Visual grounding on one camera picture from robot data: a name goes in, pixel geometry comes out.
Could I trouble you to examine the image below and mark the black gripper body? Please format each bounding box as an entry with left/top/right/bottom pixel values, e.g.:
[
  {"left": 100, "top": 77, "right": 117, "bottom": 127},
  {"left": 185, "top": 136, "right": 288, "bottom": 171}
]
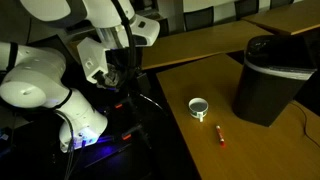
[{"left": 95, "top": 49, "right": 136, "bottom": 91}]

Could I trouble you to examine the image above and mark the red marker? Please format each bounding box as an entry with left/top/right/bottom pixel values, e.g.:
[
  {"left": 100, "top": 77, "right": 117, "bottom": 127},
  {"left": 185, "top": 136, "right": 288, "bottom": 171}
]
[{"left": 216, "top": 125, "right": 226, "bottom": 147}]

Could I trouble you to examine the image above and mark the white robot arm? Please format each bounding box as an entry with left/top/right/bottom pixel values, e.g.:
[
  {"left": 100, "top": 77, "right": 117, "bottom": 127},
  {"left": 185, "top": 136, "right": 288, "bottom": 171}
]
[{"left": 0, "top": 0, "right": 160, "bottom": 153}]

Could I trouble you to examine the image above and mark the white mug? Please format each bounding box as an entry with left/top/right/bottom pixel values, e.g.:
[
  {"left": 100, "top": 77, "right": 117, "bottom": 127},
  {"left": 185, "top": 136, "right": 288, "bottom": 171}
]
[{"left": 188, "top": 98, "right": 209, "bottom": 123}]

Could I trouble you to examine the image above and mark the black office chair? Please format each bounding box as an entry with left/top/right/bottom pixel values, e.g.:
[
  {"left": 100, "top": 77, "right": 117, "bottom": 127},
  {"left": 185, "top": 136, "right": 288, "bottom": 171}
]
[
  {"left": 184, "top": 6, "right": 214, "bottom": 31},
  {"left": 234, "top": 0, "right": 259, "bottom": 20}
]

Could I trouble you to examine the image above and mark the black trash bin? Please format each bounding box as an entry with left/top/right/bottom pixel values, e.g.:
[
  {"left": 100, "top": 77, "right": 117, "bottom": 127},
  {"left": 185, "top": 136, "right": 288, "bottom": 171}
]
[{"left": 232, "top": 35, "right": 317, "bottom": 127}]

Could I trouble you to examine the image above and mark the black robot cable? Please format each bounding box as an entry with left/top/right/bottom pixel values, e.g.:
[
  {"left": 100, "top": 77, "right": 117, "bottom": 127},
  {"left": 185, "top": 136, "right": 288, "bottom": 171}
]
[{"left": 111, "top": 0, "right": 138, "bottom": 78}]

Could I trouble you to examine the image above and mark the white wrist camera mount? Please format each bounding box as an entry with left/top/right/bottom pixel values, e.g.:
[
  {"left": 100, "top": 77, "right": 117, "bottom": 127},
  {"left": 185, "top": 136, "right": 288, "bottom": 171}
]
[{"left": 77, "top": 38, "right": 108, "bottom": 84}]

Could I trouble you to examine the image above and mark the black cable on table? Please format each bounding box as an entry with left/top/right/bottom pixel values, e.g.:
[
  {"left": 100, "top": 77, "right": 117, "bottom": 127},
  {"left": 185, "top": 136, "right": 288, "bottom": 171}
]
[{"left": 289, "top": 100, "right": 320, "bottom": 148}]

